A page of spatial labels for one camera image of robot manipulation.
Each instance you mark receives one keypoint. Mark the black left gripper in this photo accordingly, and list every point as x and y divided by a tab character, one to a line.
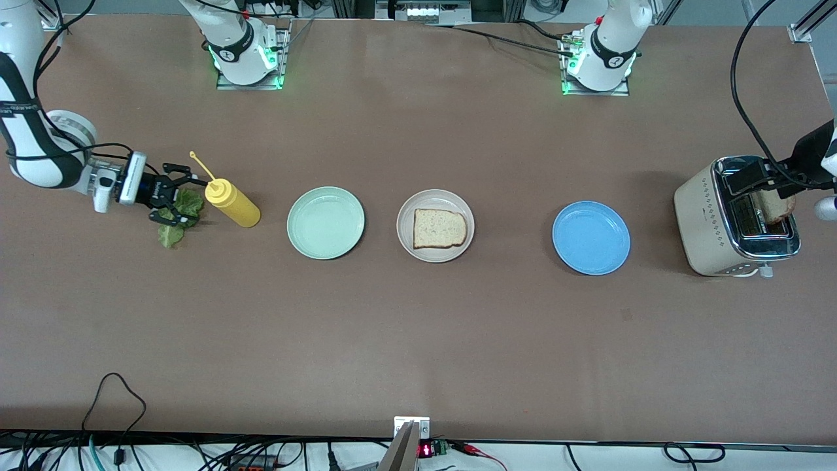
808	152

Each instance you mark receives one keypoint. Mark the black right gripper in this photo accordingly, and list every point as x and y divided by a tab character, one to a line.
157	190

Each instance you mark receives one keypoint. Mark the brown bread slice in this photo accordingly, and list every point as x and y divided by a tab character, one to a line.
439	229
775	209

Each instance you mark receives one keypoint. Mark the green lettuce leaf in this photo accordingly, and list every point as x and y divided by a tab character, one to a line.
171	237

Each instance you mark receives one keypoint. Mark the yellow squeeze mustard bottle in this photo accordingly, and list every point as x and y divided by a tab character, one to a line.
235	206

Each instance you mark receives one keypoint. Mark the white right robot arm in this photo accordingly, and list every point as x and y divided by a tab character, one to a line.
26	131

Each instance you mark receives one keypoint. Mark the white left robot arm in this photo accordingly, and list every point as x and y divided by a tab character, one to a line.
608	46

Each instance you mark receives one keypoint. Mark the light green plate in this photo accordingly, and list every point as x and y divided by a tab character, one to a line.
325	222

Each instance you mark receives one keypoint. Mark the blue plate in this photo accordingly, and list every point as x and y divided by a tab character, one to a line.
591	237

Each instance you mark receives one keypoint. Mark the beige plate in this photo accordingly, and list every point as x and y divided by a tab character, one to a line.
438	199

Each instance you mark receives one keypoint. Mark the beige chrome toaster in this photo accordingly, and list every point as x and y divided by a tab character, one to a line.
703	222

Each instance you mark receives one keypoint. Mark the black box with lit panel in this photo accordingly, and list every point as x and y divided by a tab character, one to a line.
425	12

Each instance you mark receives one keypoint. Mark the circuit board with red display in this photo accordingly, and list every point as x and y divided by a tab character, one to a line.
426	449

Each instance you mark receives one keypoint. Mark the aluminium table corner bracket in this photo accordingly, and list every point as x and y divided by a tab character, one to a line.
799	33
55	23

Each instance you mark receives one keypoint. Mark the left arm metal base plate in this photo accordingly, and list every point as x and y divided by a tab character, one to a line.
622	92

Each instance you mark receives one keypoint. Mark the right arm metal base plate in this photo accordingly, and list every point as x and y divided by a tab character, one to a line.
282	52

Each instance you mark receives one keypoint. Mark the white metal mounting bracket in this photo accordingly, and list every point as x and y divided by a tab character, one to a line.
424	428

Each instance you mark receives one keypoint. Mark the grey camera mount bar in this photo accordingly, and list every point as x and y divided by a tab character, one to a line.
400	454

